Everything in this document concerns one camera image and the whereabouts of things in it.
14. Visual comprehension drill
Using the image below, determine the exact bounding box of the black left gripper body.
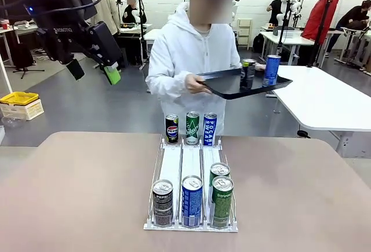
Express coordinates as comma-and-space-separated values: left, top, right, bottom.
19, 0, 91, 65

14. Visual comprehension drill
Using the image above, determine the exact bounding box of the black serving tray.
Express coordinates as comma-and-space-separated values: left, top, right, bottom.
195, 68, 293, 101

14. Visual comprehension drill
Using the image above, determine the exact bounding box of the black Pepsi can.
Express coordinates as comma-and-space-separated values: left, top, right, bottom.
239, 59, 256, 90
151, 179, 174, 226
165, 114, 180, 144

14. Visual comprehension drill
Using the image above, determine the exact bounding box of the blue Pocari Sweat can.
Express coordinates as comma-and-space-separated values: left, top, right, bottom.
203, 112, 218, 146
181, 176, 203, 227
262, 54, 281, 87

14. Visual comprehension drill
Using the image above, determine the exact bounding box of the person's right forearm white sleeve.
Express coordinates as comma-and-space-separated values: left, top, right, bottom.
144, 68, 192, 94

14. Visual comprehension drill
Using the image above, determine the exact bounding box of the seated person in black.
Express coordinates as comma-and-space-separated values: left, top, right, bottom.
121, 0, 147, 25

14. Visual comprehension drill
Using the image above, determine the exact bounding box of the person in white hoodie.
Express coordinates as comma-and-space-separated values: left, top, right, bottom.
144, 0, 243, 137

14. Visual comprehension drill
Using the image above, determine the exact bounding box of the person in black t-shirt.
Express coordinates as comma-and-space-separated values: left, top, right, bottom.
266, 0, 293, 28

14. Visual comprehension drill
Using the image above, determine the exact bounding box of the person in red jacket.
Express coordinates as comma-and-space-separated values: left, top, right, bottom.
301, 0, 340, 61

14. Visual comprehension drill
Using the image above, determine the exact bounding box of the seated person in dark clothes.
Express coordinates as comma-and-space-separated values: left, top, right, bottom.
330, 0, 371, 53

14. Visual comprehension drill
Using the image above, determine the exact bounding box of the person's right hand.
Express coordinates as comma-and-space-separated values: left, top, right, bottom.
184, 74, 208, 94

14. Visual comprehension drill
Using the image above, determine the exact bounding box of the man in beige jacket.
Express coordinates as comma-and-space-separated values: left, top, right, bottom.
89, 0, 122, 67

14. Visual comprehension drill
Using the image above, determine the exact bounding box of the black tripod stand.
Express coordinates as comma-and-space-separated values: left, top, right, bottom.
5, 40, 46, 79

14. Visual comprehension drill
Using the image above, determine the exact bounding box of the cluttered white side table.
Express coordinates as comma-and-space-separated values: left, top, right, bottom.
0, 20, 40, 67

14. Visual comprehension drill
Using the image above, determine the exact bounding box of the white crate with yellow lid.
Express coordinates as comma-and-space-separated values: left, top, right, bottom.
0, 91, 45, 121

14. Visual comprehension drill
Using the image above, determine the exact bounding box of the clear plastic container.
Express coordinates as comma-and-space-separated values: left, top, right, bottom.
1, 115, 27, 129

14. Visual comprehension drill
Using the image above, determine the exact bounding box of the green Chilsung cider can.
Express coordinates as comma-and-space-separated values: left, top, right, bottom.
209, 162, 231, 200
211, 176, 234, 229
185, 111, 201, 145

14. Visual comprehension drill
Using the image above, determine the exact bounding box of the white can dispenser rack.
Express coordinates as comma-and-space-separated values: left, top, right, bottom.
143, 134, 239, 232

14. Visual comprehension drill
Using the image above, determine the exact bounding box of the white drawer cabinet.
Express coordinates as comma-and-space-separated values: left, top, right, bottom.
237, 18, 253, 47

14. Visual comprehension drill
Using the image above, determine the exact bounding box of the black backpack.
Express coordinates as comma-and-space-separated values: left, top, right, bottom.
252, 33, 266, 53

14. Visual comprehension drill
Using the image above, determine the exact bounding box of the white desk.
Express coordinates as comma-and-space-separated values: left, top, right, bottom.
259, 30, 315, 64

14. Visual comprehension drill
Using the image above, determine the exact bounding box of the large white table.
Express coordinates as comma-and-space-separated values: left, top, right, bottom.
251, 64, 371, 159

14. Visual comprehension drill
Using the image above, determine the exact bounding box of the black camera pole stand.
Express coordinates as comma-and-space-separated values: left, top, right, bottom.
277, 0, 293, 59

